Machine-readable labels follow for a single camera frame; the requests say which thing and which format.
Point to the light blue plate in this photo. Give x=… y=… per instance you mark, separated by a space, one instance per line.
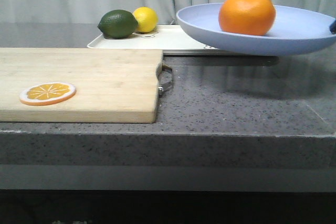
x=295 y=31

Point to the green lime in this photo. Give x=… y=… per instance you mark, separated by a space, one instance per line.
x=118 y=24

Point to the yellow lemon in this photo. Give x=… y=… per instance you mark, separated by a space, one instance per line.
x=147 y=19

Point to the dark blue gripper fingertip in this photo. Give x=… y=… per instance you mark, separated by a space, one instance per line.
x=332 y=27

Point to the orange fruit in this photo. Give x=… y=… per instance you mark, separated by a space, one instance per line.
x=248 y=17

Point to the metal cutting board handle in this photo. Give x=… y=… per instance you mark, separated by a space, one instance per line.
x=165 y=79

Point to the wooden cutting board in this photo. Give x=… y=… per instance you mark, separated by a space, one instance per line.
x=112 y=85

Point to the orange slice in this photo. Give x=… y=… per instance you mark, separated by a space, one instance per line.
x=47 y=93

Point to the cream white tray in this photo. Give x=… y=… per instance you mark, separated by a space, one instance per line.
x=171 y=39

